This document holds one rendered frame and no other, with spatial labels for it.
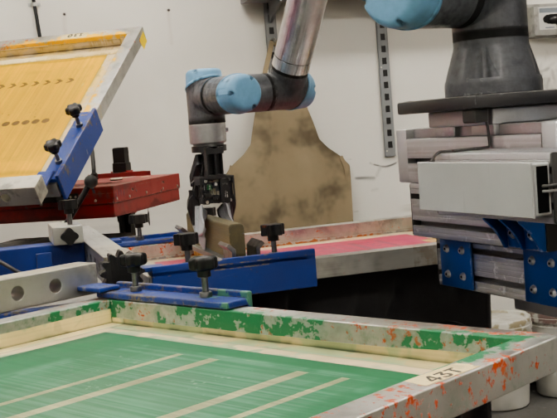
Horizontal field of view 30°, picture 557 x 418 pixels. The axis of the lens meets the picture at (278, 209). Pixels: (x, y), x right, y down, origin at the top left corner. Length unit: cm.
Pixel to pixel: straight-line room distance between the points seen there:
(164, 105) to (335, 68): 73
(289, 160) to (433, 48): 81
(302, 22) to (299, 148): 224
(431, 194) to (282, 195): 276
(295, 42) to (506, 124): 60
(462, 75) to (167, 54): 266
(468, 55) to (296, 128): 265
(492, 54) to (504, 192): 33
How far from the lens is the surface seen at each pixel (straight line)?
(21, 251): 207
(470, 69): 161
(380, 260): 195
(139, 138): 414
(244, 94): 198
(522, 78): 161
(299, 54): 203
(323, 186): 427
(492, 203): 136
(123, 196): 303
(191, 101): 209
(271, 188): 420
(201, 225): 211
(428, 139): 171
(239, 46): 424
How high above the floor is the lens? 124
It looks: 5 degrees down
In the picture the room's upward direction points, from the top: 5 degrees counter-clockwise
